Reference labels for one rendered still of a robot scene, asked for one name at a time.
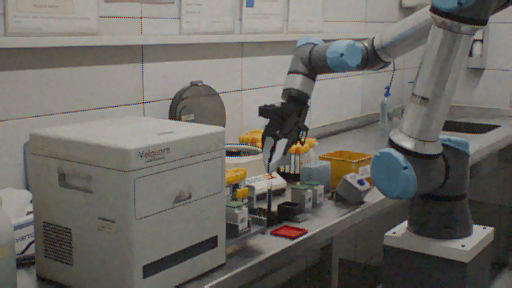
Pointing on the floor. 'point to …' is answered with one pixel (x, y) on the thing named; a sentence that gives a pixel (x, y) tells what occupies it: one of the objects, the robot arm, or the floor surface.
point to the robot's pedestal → (434, 269)
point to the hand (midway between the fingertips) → (268, 167)
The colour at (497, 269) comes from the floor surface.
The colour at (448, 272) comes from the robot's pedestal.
